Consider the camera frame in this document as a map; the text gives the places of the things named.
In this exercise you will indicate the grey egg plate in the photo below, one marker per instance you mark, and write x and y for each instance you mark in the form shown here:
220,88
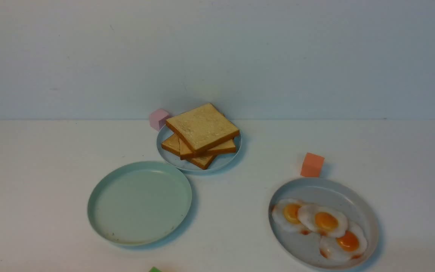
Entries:
304,247

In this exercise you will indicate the green foam cube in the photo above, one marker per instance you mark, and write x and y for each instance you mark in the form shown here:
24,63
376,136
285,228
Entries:
154,269

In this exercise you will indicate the light green round plate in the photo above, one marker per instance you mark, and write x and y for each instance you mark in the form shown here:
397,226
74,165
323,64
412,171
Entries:
139,203

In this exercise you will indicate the fried egg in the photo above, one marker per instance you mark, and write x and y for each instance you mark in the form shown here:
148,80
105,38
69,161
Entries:
344,248
285,215
323,220

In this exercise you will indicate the toast bread slice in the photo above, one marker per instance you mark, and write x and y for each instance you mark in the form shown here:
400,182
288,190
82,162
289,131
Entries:
225,148
176,146
203,128

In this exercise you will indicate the pink foam cube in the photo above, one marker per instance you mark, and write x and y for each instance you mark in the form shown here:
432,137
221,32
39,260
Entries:
158,118

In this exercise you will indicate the orange foam cube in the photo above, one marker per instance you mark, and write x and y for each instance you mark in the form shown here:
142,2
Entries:
312,165

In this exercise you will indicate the light blue bread plate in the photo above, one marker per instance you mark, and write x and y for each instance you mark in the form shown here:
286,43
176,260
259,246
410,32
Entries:
220,162

